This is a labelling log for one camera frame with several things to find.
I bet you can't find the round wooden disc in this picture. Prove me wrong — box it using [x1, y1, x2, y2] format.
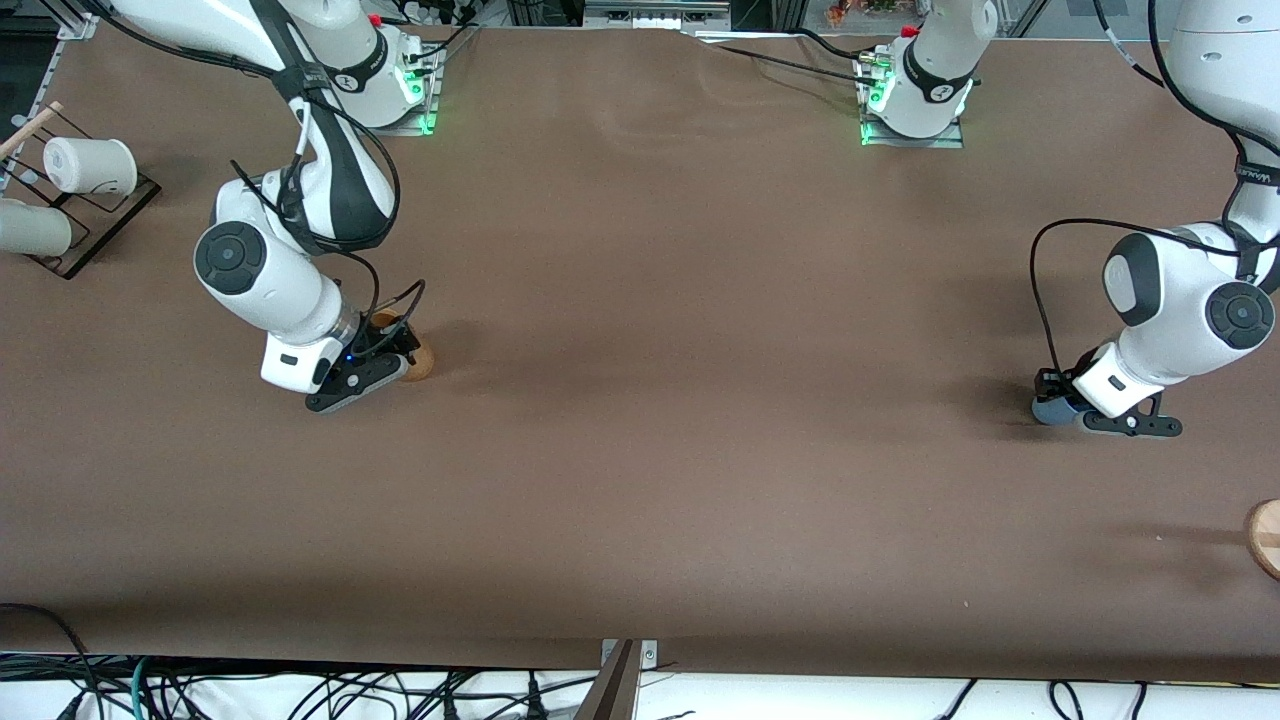
[1245, 498, 1280, 581]

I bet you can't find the plain white cup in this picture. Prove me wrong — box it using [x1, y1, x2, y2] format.
[0, 198, 73, 257]

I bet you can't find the bamboo chopstick holder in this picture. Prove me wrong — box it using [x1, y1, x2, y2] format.
[365, 312, 437, 383]

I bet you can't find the black cup rack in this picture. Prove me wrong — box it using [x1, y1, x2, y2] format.
[0, 105, 161, 281]

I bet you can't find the grey metal box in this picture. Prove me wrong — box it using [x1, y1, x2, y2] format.
[582, 0, 734, 31]

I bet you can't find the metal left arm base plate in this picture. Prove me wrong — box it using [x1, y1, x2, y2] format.
[858, 50, 966, 149]

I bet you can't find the short black base cable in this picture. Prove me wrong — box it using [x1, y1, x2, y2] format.
[790, 27, 881, 63]

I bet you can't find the short aluminium profile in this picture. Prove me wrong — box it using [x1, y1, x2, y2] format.
[40, 0, 101, 41]

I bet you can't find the wooden stick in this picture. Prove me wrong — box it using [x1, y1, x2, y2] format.
[0, 100, 63, 161]

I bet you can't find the long black base cable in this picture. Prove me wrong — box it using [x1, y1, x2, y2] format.
[712, 42, 883, 89]

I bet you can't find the black looped cable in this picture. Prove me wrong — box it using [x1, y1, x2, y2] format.
[0, 603, 96, 720]

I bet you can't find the black right base cable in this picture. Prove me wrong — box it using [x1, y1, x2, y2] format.
[405, 25, 483, 66]

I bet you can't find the dark camera stand leg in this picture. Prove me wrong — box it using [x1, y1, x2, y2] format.
[572, 640, 641, 720]

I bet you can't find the white cup with print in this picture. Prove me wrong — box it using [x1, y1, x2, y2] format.
[43, 137, 138, 195]

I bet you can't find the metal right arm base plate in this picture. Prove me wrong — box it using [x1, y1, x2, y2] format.
[375, 45, 442, 136]

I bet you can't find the power strip with plugs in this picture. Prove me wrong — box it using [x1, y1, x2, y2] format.
[400, 0, 476, 26]

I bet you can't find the orange clutter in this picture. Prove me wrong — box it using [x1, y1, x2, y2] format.
[825, 0, 906, 26]

